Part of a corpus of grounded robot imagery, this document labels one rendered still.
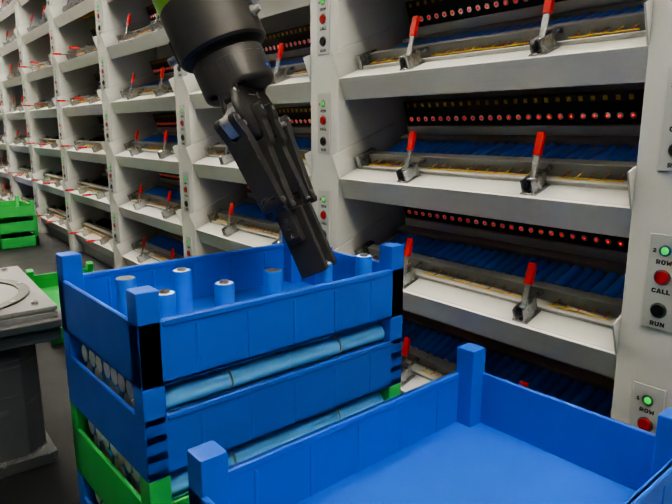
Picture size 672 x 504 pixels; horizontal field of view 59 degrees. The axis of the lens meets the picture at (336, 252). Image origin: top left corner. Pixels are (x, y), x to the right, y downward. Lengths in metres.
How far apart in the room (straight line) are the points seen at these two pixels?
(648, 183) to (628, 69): 0.15
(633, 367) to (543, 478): 0.38
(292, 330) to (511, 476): 0.23
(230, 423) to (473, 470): 0.21
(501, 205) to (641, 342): 0.28
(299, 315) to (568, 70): 0.54
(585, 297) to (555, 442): 0.44
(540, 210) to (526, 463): 0.46
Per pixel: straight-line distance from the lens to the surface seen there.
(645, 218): 0.85
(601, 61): 0.88
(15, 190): 4.55
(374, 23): 1.31
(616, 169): 0.93
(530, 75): 0.94
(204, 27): 0.61
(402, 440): 0.55
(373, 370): 0.65
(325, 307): 0.58
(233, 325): 0.52
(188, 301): 0.60
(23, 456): 1.26
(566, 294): 0.99
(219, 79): 0.60
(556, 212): 0.91
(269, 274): 0.57
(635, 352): 0.88
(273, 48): 1.74
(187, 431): 0.53
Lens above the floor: 0.60
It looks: 12 degrees down
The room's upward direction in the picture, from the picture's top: straight up
